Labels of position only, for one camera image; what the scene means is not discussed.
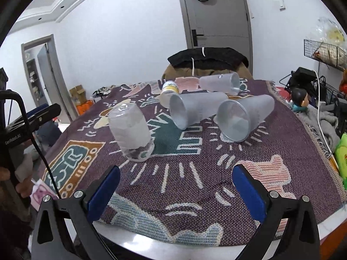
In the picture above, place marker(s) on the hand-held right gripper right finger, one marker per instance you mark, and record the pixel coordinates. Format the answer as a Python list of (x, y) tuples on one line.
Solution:
[(249, 192)]

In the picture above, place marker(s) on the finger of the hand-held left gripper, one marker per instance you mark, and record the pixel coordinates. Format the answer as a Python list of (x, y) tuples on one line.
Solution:
[(44, 113)]

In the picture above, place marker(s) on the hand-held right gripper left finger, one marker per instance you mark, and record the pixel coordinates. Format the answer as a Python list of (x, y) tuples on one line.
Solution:
[(104, 192)]

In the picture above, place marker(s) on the frosted plastic cup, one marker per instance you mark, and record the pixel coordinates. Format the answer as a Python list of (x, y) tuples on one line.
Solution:
[(131, 130), (198, 108), (221, 82), (154, 88), (244, 116)]

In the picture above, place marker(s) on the person's left hand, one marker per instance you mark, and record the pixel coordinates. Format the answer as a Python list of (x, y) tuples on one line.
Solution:
[(25, 189)]

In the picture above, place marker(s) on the grey side door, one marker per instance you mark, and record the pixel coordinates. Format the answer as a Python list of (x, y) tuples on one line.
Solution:
[(53, 81)]

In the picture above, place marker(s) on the cardboard box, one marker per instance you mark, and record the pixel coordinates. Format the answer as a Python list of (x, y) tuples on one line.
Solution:
[(77, 93)]

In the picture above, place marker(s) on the orange box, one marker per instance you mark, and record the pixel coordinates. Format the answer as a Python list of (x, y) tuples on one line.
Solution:
[(85, 107)]

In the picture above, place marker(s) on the pink paper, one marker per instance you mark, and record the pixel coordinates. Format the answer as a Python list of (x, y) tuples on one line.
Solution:
[(40, 193)]

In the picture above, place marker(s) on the printed purple blanket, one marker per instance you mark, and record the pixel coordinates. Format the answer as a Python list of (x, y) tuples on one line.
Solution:
[(189, 184)]

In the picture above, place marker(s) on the grey cloth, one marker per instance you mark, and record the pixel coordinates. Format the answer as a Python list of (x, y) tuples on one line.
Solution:
[(314, 124)]

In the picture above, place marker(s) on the green packet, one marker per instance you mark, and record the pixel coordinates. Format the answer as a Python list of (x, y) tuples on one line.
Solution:
[(342, 159)]

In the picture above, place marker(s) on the doll head figure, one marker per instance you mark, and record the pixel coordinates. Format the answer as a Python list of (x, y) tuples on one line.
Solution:
[(300, 98)]

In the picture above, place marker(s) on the yellow label plastic bottle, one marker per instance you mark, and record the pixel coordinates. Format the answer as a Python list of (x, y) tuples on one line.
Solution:
[(168, 92)]

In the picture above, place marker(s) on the black bag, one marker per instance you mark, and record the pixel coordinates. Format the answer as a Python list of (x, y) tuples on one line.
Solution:
[(302, 77)]

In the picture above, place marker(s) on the black cloth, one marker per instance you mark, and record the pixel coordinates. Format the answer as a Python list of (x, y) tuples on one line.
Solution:
[(211, 57)]

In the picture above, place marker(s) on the black door lock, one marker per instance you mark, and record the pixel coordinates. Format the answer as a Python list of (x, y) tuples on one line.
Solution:
[(197, 36)]

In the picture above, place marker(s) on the clear plastic bag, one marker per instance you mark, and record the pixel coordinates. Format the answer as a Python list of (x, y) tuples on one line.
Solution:
[(329, 31)]

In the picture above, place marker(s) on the white light switch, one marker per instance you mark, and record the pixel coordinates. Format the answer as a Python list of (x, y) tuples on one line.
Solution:
[(282, 5)]

